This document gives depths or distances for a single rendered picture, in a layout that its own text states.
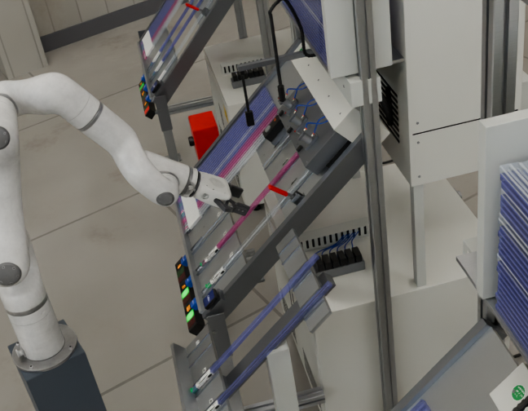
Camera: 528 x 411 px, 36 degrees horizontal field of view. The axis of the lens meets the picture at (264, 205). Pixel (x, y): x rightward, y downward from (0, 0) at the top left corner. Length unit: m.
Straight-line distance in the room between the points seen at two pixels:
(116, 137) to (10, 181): 0.28
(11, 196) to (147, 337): 1.47
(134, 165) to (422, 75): 0.77
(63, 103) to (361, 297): 1.08
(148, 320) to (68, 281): 0.52
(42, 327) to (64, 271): 1.60
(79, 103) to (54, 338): 0.73
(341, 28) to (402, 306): 0.95
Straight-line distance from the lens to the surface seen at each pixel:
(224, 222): 2.55
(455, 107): 2.23
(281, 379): 2.19
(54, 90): 2.02
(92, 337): 3.55
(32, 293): 2.31
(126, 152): 2.09
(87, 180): 4.59
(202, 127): 3.19
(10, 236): 2.17
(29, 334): 2.38
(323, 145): 2.19
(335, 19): 1.99
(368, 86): 2.06
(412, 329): 2.64
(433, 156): 2.28
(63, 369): 2.45
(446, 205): 2.88
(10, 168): 2.09
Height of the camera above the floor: 2.30
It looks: 35 degrees down
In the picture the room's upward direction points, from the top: 10 degrees counter-clockwise
